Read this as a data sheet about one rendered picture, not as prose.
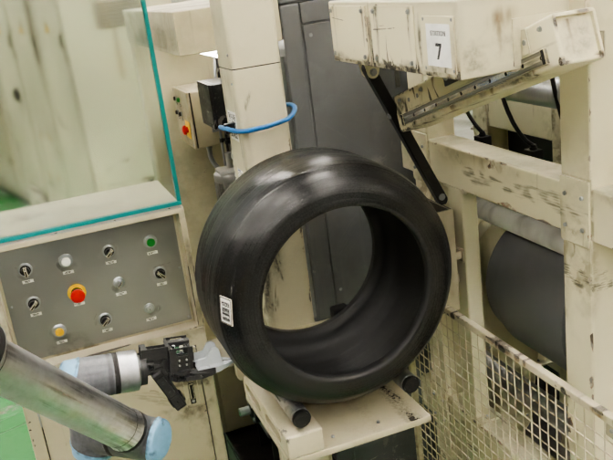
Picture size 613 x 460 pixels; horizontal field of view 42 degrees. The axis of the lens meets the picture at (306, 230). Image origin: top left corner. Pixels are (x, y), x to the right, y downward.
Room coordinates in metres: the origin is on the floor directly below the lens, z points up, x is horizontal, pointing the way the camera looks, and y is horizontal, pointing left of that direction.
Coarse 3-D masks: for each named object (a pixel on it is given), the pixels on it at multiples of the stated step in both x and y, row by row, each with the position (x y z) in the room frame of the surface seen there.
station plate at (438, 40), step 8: (432, 24) 1.56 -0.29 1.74; (440, 24) 1.53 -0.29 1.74; (432, 32) 1.56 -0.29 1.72; (440, 32) 1.53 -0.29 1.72; (448, 32) 1.50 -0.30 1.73; (432, 40) 1.56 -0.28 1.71; (440, 40) 1.53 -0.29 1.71; (448, 40) 1.51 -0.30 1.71; (432, 48) 1.56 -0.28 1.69; (440, 48) 1.54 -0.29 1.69; (448, 48) 1.51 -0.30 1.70; (432, 56) 1.56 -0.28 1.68; (440, 56) 1.54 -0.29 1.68; (448, 56) 1.51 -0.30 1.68; (432, 64) 1.57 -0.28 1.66; (440, 64) 1.54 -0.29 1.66; (448, 64) 1.51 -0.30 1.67
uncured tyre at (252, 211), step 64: (256, 192) 1.67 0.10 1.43; (320, 192) 1.63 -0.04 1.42; (384, 192) 1.68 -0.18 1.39; (256, 256) 1.58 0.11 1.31; (384, 256) 1.97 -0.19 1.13; (448, 256) 1.75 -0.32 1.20; (256, 320) 1.57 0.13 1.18; (384, 320) 1.91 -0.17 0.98; (320, 384) 1.61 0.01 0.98; (384, 384) 1.70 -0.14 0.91
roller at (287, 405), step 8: (280, 400) 1.69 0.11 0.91; (288, 400) 1.67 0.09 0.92; (288, 408) 1.65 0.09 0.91; (296, 408) 1.63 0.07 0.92; (304, 408) 1.63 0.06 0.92; (288, 416) 1.64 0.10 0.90; (296, 416) 1.61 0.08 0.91; (304, 416) 1.61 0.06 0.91; (296, 424) 1.61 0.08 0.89; (304, 424) 1.61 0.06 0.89
